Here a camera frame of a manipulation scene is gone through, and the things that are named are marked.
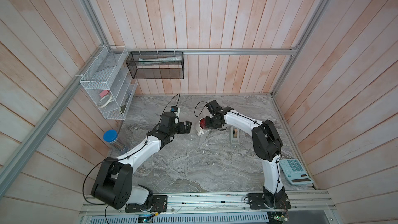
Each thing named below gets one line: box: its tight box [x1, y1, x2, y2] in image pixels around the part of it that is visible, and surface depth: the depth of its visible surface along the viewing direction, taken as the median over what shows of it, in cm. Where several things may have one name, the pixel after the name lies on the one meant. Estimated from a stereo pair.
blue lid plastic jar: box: [103, 129, 127, 152], surface depth 78 cm
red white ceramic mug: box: [196, 117, 208, 137], surface depth 94 cm
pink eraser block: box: [99, 89, 110, 98], surface depth 84 cm
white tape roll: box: [97, 93, 113, 109], surface depth 82 cm
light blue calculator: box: [279, 158, 314, 185], surface depth 83 cm
